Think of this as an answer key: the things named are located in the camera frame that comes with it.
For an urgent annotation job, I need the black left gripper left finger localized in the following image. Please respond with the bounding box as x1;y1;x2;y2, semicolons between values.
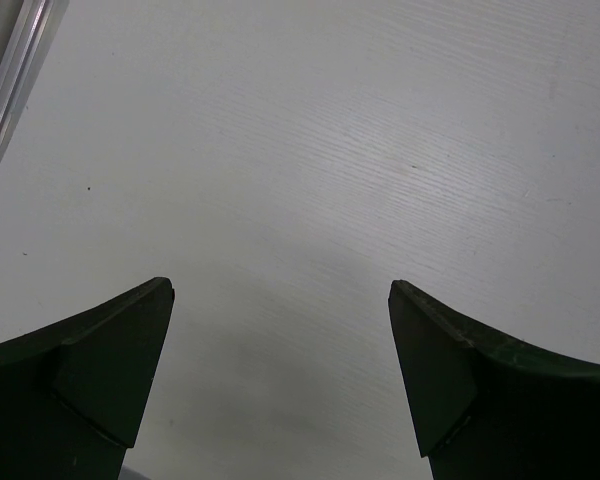
0;277;174;479

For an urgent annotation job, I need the aluminium table rail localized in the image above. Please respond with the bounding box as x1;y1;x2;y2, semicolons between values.
0;0;68;163

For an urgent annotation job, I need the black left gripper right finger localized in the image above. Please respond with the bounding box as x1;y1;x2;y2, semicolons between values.
388;280;600;479

